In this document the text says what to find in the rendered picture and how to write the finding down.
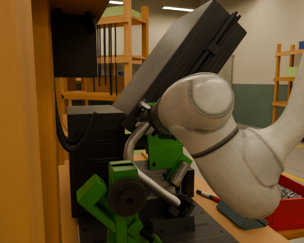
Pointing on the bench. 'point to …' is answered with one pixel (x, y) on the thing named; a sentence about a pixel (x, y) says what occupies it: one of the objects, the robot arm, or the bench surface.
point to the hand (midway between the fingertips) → (145, 125)
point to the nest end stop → (186, 210)
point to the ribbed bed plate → (159, 177)
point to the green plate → (162, 151)
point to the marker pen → (208, 195)
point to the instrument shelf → (80, 7)
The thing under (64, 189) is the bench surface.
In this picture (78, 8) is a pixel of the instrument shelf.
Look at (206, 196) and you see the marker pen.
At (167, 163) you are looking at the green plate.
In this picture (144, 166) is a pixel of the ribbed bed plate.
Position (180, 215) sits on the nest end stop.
